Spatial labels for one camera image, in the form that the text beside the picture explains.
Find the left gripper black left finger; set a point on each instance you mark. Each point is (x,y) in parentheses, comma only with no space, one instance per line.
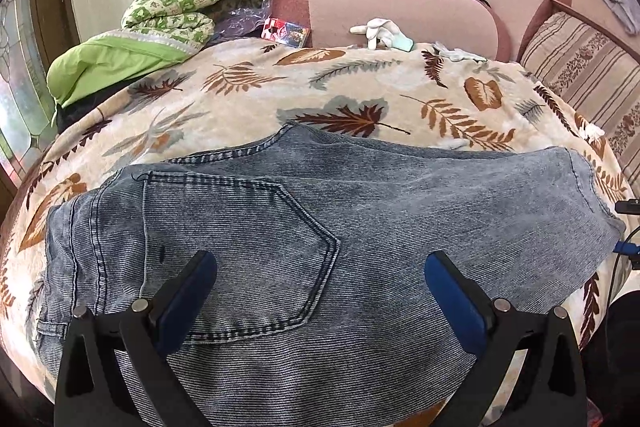
(91,390)

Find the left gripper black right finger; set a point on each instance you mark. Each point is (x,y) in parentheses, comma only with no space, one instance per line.
(550,390)

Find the blue denim jeans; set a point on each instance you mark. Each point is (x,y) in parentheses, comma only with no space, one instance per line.
(320,315)

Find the striped floral cushion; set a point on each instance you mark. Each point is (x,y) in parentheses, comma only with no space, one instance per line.
(595,76)

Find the grey cloth on sofa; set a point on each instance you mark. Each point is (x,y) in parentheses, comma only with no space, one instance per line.
(627,13)

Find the pink sofa backrest cushion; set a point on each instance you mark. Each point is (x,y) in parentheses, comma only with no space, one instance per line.
(469,25)

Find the stained glass door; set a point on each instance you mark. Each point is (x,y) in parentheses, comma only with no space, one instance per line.
(27,109)

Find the white glove with teal cuff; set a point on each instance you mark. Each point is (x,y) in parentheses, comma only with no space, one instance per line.
(383,32)

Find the leaf patterned beige blanket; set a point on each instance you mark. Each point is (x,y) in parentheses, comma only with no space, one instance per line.
(242,92)

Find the green patterned quilt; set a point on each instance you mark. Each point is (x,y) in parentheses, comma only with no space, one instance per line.
(153,35)

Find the red blue small box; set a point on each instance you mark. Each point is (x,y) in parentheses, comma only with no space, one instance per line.
(283,32)

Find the purple plastic bag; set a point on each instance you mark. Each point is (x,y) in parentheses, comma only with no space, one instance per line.
(239,19)

